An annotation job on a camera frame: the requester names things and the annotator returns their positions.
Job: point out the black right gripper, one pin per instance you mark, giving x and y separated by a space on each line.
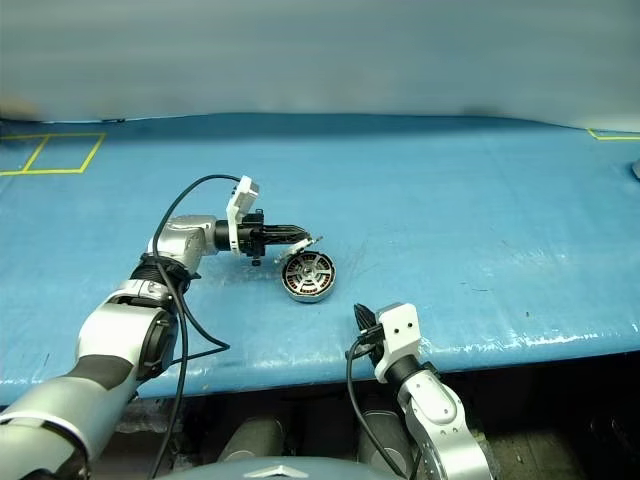
372 347

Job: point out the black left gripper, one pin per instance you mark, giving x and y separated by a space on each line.
250 240

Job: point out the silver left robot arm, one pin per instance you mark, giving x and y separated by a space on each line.
115 330

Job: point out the round motor housing copper windings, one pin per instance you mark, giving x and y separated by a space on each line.
310 295

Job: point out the dark rounded grey shape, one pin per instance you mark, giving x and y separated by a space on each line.
382 440
252 440

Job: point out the blue plastic table cover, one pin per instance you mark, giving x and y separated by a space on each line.
450 200

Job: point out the grey robot torso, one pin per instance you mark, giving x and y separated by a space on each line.
270 470

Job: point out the yellow tape double square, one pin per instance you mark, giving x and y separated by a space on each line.
65 152

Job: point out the grey object at table edge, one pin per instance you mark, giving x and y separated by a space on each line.
636 169

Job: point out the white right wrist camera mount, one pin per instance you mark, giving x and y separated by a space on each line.
400 335

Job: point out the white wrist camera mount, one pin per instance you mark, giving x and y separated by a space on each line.
241 205
400 335

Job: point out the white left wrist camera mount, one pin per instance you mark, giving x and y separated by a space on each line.
241 205

